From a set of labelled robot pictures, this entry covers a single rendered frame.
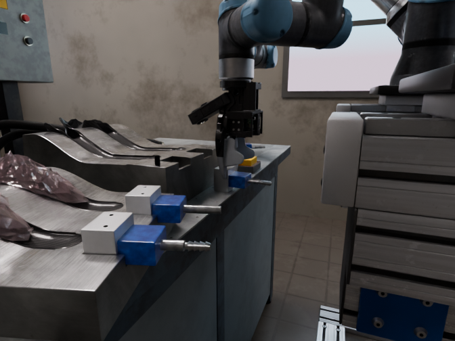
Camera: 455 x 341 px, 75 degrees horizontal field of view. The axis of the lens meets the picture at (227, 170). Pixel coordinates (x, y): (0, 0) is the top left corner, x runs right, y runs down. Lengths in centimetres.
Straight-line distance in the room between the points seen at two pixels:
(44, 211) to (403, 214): 42
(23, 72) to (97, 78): 207
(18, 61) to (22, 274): 114
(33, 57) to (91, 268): 121
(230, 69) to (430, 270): 47
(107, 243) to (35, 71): 117
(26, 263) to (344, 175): 33
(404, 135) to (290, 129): 223
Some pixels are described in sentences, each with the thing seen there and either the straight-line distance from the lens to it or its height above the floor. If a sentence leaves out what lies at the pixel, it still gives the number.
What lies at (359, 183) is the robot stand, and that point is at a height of 93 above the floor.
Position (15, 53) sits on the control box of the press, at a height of 117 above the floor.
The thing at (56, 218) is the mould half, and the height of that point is 86.
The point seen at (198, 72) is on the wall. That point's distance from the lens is 279.
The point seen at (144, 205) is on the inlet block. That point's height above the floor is 87.
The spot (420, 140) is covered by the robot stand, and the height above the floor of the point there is 98.
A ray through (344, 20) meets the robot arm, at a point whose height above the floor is 115.
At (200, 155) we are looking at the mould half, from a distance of 66.
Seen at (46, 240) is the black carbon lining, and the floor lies 85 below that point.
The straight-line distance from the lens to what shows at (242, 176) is 66.
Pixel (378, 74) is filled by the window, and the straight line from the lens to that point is 249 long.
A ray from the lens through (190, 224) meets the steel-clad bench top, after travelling 52.
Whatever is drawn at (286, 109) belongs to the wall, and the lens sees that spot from 254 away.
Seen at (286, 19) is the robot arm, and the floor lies 114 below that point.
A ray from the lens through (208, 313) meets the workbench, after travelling 82.
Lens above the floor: 101
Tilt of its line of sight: 14 degrees down
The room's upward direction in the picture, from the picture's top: straight up
